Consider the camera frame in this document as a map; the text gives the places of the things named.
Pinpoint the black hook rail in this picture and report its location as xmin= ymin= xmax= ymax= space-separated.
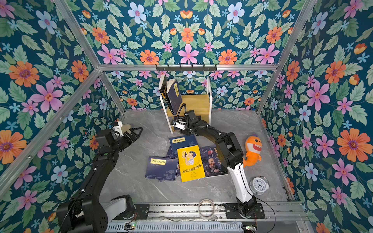
xmin=156 ymin=65 xmax=218 ymax=72

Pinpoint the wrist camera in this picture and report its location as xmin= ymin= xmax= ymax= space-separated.
xmin=172 ymin=120 xmax=187 ymax=131
xmin=112 ymin=121 xmax=123 ymax=137

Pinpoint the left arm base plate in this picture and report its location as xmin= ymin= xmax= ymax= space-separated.
xmin=114 ymin=204 xmax=150 ymax=220

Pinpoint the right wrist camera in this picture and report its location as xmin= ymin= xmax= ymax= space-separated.
xmin=172 ymin=120 xmax=187 ymax=131

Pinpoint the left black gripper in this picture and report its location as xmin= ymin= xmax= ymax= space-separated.
xmin=109 ymin=126 xmax=141 ymax=153

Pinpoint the orange shark plush toy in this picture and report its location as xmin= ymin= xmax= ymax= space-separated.
xmin=243 ymin=136 xmax=262 ymax=167

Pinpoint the clear tape roll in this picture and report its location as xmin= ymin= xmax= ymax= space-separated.
xmin=197 ymin=199 xmax=216 ymax=220

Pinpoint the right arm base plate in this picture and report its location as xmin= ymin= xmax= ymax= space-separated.
xmin=223 ymin=203 xmax=265 ymax=219

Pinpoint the dark book leaning on shelf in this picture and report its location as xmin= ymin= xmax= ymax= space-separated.
xmin=158 ymin=75 xmax=172 ymax=111

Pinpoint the navy book yellow label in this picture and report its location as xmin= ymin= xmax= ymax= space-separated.
xmin=166 ymin=79 xmax=183 ymax=115

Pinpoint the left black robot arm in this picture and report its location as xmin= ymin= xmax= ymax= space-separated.
xmin=56 ymin=125 xmax=143 ymax=233

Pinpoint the navy book underneath pile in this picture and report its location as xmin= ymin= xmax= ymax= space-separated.
xmin=145 ymin=156 xmax=178 ymax=181

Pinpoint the yellow cartoon cover book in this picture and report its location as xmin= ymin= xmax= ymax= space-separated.
xmin=177 ymin=145 xmax=206 ymax=182

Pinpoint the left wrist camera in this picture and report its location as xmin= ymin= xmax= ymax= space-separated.
xmin=112 ymin=121 xmax=123 ymax=137

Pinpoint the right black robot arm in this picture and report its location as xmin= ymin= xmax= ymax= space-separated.
xmin=172 ymin=110 xmax=257 ymax=217

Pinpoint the dark old man cover book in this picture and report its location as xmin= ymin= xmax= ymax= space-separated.
xmin=200 ymin=146 xmax=228 ymax=178

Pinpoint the beige glasses case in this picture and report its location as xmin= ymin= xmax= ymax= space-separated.
xmin=121 ymin=124 xmax=132 ymax=134

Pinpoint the white alarm clock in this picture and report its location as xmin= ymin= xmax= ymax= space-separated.
xmin=249 ymin=176 xmax=270 ymax=195

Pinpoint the navy book at back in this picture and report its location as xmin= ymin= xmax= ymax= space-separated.
xmin=169 ymin=135 xmax=198 ymax=155

